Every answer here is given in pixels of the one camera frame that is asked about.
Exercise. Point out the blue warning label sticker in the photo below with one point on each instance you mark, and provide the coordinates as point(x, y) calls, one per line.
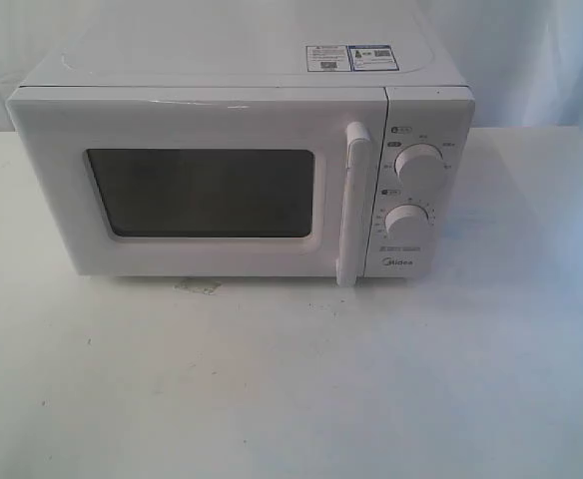
point(350, 58)

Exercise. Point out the white curtain backdrop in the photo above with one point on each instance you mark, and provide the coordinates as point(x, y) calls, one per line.
point(28, 30)

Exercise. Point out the white microwave oven body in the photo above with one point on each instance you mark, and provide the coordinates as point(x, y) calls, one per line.
point(261, 44)

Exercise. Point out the upper white control knob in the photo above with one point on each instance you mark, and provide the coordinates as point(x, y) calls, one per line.
point(421, 162)

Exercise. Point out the white microwave door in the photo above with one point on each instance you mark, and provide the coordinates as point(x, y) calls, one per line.
point(207, 181)

